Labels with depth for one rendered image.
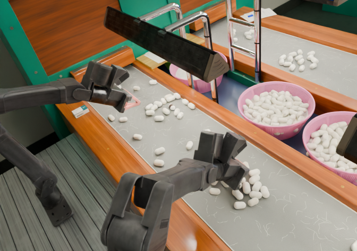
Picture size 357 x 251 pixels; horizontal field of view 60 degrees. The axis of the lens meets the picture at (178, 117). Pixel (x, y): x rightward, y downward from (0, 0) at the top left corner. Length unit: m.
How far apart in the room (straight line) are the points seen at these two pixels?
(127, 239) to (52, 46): 1.06
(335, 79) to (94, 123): 0.96
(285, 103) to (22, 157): 0.91
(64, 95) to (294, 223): 0.71
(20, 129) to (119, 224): 1.92
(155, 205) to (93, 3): 1.10
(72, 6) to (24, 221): 0.85
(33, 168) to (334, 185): 0.86
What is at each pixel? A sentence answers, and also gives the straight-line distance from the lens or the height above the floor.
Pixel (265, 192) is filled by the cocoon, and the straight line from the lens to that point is 0.90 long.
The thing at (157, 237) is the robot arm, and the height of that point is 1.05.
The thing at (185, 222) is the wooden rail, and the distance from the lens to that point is 0.85.
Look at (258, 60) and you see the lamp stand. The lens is 1.30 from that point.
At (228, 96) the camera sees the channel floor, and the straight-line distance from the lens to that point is 1.35.
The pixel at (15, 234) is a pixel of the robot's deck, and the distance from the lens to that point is 1.17.
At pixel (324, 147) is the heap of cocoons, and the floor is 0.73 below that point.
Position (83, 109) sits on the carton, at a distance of 1.32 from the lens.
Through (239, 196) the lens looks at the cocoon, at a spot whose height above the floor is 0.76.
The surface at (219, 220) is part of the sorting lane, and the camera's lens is 0.87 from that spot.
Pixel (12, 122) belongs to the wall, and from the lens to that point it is 2.35.
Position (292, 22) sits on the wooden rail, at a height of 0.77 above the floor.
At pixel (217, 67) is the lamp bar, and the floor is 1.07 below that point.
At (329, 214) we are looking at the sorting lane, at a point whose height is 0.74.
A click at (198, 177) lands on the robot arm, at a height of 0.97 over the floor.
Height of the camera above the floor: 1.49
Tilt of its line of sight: 39 degrees down
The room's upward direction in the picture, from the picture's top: 13 degrees counter-clockwise
